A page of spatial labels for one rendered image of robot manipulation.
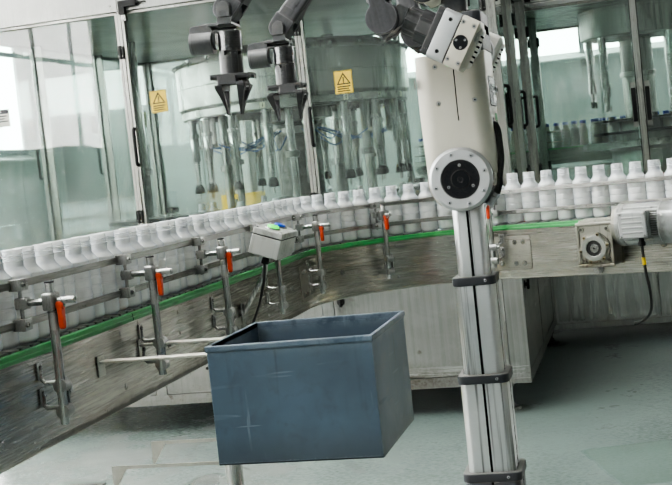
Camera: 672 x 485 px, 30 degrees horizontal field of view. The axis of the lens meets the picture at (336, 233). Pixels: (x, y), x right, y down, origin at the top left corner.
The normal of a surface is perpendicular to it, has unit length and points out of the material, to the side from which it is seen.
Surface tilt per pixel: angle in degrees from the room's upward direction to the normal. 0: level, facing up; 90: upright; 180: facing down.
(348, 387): 90
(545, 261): 90
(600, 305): 90
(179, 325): 90
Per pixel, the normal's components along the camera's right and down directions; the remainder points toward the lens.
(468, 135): -0.21, 0.26
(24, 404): 0.97, -0.09
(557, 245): -0.52, 0.10
